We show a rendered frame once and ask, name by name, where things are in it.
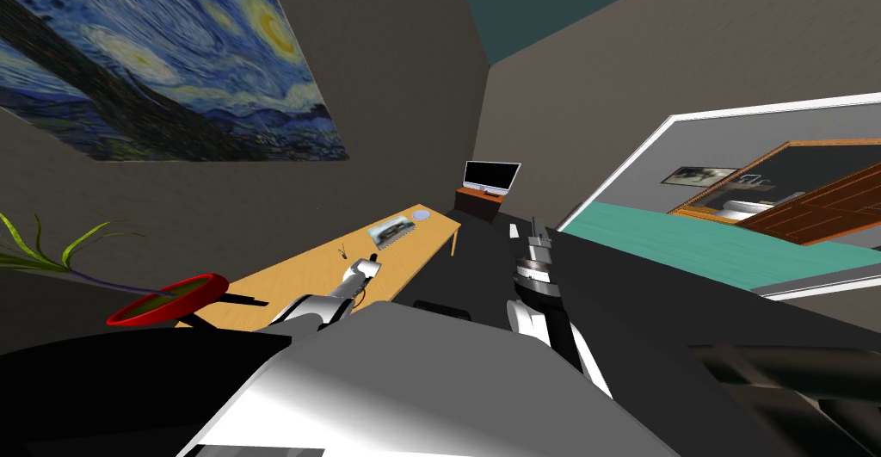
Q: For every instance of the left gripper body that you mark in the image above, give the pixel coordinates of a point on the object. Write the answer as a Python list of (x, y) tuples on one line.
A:
[(374, 261)]

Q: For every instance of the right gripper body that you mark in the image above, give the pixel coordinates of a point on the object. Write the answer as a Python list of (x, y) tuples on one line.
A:
[(538, 247)]

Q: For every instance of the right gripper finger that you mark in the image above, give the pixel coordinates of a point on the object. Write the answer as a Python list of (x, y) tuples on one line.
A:
[(537, 227), (515, 230)]

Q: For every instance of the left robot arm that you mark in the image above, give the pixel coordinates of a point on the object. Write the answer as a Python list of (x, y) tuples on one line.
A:
[(313, 309)]

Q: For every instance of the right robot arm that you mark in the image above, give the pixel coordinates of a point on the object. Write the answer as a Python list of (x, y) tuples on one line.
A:
[(538, 281)]

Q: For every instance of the grey picture book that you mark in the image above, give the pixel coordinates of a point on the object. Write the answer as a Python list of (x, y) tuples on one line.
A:
[(391, 232)]

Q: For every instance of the orange stand with black television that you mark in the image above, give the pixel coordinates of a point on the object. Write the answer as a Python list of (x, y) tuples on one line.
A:
[(490, 176)]

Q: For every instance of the light wooden table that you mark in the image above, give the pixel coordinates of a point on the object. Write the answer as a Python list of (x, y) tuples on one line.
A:
[(310, 274)]

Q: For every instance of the small grey round plate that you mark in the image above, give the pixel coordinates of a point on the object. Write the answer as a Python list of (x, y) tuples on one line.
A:
[(421, 216)]

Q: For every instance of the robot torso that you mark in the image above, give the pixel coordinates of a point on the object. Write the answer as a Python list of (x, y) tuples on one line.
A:
[(413, 388)]

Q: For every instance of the green plant in red pot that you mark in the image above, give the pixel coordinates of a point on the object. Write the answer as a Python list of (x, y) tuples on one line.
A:
[(168, 298)]

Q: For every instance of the brown wooden panel door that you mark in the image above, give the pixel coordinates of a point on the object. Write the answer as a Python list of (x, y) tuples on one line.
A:
[(819, 212)]

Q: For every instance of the blue swirling night sky painting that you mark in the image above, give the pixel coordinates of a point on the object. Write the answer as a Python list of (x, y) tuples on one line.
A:
[(158, 64)]

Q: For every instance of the grey framed wall picture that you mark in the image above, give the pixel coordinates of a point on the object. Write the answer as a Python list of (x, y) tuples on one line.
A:
[(698, 177)]

